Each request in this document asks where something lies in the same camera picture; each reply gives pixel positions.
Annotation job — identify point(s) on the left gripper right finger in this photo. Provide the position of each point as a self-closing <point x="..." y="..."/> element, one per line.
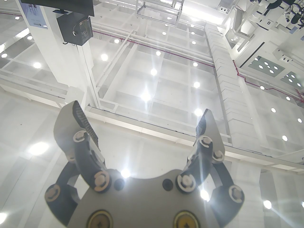
<point x="204" y="160"/>

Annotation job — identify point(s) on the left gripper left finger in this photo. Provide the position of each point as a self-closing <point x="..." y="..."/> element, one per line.
<point x="83" y="154"/>

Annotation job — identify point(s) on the black box on pillar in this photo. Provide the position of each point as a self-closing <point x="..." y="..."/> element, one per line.
<point x="74" y="28"/>

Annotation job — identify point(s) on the pale blue poster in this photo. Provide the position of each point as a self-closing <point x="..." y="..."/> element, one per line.
<point x="34" y="16"/>

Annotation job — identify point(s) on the aluminium profile frame rack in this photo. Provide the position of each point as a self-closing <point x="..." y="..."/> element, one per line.
<point x="158" y="12"/>

